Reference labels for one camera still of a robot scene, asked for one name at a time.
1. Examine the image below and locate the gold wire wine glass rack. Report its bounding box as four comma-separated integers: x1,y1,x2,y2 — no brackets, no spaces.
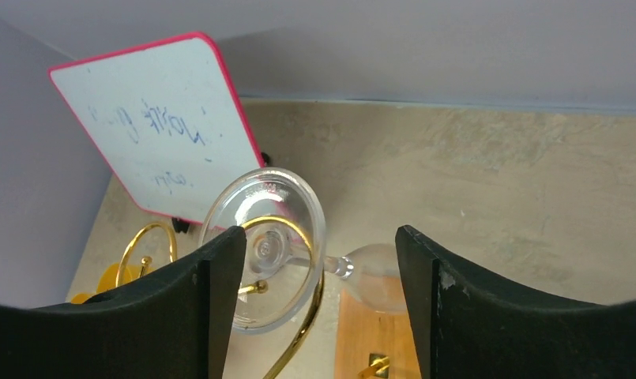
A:
114,214,423,379

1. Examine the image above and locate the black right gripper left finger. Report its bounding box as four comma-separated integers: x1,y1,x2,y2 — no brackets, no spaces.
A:
0,227,246,378

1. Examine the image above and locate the yellow wine glass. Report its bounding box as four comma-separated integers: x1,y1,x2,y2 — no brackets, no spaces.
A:
70,264,154,304

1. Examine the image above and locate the red framed whiteboard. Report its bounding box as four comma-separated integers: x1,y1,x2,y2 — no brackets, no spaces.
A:
48,32,265,223

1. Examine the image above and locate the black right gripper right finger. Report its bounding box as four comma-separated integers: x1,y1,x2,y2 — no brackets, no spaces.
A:
395,225,636,378

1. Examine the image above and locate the clear wine glass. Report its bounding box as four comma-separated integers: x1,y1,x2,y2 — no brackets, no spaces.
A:
199,168,407,334

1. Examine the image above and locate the black whiteboard stand foot left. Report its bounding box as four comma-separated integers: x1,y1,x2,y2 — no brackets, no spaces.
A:
171,217,191,234

